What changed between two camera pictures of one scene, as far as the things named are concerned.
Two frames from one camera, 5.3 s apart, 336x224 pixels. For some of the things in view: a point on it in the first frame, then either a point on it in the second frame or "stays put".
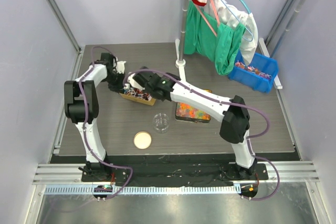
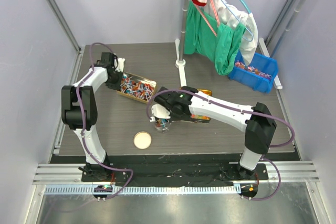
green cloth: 203,34 stays put
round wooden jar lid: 142,140 stays put
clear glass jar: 160,122 stays put
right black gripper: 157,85 -> 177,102
